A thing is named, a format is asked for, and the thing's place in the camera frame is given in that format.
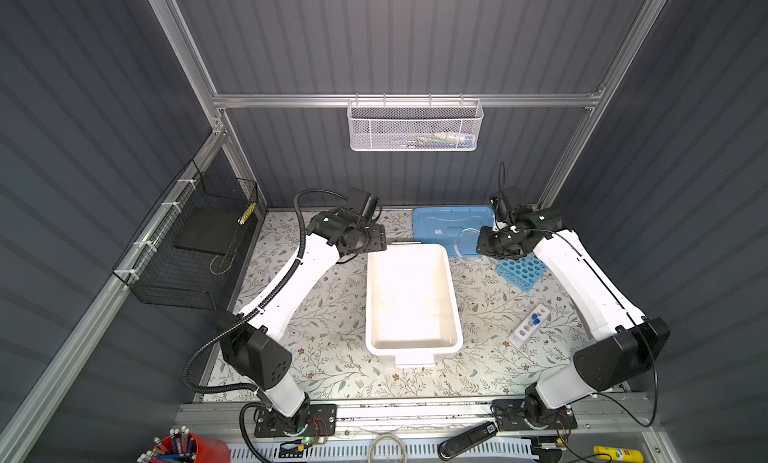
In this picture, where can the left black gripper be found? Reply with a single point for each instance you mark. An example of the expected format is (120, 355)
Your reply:
(377, 235)

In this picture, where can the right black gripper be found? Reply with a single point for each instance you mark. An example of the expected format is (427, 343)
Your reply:
(482, 248)

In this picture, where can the clear glass petri dish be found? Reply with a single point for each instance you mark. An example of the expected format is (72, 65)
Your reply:
(465, 244)

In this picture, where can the white plastic storage bin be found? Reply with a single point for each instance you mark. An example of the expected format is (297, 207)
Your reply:
(412, 316)

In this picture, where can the white small tube rack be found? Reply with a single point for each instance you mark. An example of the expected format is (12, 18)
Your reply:
(521, 334)

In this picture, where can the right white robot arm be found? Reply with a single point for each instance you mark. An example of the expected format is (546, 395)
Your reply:
(626, 342)

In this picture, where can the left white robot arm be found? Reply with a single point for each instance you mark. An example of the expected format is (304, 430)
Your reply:
(333, 229)

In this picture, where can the blue test tube rack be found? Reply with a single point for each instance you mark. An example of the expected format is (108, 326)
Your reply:
(523, 273)

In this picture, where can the blue plastic bin lid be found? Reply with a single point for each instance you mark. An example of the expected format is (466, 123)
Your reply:
(441, 225)

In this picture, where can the yellow brush in basket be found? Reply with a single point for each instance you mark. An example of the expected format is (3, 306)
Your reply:
(248, 212)

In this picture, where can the black handheld device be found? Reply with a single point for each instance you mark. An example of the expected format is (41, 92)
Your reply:
(468, 439)

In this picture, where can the yellow bottle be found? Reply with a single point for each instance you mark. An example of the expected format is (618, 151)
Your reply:
(615, 454)

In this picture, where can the red pen cup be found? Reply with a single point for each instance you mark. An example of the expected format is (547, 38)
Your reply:
(187, 447)

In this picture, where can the white wire wall basket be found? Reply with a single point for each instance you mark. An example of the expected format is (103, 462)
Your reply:
(419, 126)

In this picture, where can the black wire wall basket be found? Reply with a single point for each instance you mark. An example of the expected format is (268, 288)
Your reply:
(194, 250)

